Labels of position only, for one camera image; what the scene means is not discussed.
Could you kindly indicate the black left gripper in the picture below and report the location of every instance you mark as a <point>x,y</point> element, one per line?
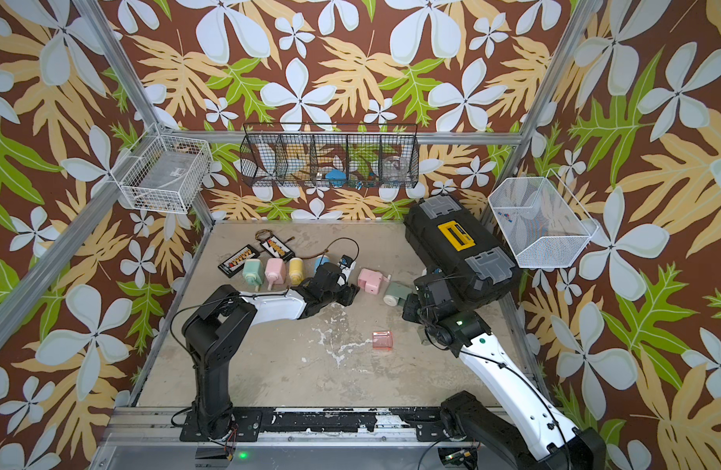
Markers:
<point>350,293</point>

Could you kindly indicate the aluminium frame post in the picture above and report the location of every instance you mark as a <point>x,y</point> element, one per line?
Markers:
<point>559,64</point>
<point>130,82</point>

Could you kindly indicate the blue pencil sharpener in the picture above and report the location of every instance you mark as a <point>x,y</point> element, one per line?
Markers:
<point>321,260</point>

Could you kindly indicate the aluminium frame post left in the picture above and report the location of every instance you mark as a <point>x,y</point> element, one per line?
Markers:
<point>130,82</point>

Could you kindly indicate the white mesh basket right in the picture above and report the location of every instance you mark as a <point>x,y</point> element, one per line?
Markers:
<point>544,224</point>

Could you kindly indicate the black charging board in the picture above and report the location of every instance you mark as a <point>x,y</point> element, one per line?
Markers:
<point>276,248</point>
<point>236,262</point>

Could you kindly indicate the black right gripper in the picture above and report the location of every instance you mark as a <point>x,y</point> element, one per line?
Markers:
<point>408,308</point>

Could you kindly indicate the clear pink tray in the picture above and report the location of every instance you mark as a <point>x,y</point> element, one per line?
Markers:
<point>382,341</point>

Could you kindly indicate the pink pencil sharpener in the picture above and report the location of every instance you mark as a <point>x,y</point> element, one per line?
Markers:
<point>275,272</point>
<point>372,281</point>

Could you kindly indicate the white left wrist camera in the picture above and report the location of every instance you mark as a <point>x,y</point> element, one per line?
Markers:
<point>347,265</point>

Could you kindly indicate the black wire basket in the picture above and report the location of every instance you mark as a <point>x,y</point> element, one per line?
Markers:
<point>331,156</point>

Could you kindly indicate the white wire basket left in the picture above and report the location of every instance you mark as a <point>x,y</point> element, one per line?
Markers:
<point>162,171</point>

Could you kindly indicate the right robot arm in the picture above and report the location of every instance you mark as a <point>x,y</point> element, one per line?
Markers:
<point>534,434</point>

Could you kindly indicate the yellow pencil sharpener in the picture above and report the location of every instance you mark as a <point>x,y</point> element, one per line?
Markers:
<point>296,271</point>

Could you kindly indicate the black yellow-latch toolbox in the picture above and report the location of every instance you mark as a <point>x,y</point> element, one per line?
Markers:
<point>478,268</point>

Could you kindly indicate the black charging board right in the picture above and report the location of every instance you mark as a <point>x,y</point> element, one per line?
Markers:
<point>276,248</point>

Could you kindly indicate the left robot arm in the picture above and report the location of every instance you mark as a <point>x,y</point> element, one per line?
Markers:
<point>215,332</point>

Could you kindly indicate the aluminium frame post right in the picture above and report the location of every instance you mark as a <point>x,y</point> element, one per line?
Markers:
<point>559,64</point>

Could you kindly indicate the green pencil sharpener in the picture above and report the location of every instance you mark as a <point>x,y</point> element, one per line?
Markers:
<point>396,294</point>
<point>254,273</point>

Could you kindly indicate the black charging board left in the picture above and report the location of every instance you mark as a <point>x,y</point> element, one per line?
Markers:
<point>236,262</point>

